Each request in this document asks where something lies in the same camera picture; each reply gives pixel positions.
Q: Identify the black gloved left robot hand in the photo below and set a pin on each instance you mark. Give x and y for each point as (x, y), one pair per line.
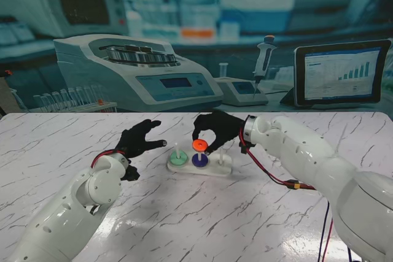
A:
(133, 142)

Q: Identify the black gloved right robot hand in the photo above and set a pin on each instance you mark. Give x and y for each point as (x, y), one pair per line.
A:
(227, 128)

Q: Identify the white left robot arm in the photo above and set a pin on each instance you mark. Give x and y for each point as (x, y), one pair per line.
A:
(55, 219)

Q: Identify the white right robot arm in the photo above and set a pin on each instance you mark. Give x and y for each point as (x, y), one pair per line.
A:
(307, 151)

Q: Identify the white Hanoi tower base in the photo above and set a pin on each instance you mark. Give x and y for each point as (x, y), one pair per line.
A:
(215, 170)

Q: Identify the printed laboratory backdrop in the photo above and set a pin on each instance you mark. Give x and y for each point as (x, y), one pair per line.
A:
(196, 29)

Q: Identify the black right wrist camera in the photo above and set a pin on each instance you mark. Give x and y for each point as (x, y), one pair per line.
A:
(246, 148)

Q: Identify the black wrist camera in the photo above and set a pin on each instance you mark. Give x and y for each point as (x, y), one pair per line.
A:
(131, 173)
(246, 148)

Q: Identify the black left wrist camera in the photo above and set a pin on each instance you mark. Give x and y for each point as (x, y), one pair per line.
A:
(131, 173)

